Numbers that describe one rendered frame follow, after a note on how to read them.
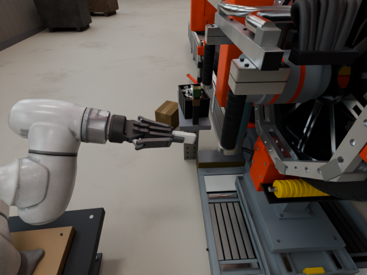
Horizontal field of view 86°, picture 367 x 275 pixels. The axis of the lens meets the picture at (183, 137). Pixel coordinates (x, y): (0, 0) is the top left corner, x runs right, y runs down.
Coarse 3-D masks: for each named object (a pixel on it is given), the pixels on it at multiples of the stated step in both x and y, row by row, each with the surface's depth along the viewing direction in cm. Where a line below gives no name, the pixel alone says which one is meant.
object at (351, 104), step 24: (360, 0) 45; (360, 24) 47; (288, 48) 72; (360, 48) 45; (336, 72) 58; (360, 72) 46; (336, 96) 57; (360, 96) 47; (288, 120) 76; (312, 120) 63; (336, 120) 54; (312, 144) 69; (336, 144) 53
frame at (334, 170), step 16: (288, 0) 57; (256, 112) 79; (272, 112) 77; (256, 128) 79; (272, 128) 75; (352, 128) 36; (272, 144) 68; (352, 144) 37; (288, 160) 62; (304, 160) 58; (336, 160) 40; (352, 160) 37; (304, 176) 51; (320, 176) 45; (336, 176) 40; (352, 176) 40
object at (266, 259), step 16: (240, 176) 115; (240, 192) 108; (256, 224) 95; (256, 240) 88; (272, 256) 84; (288, 256) 82; (304, 256) 84; (320, 256) 84; (336, 256) 82; (272, 272) 79; (288, 272) 77; (304, 272) 78; (320, 272) 76; (336, 272) 77; (352, 272) 78
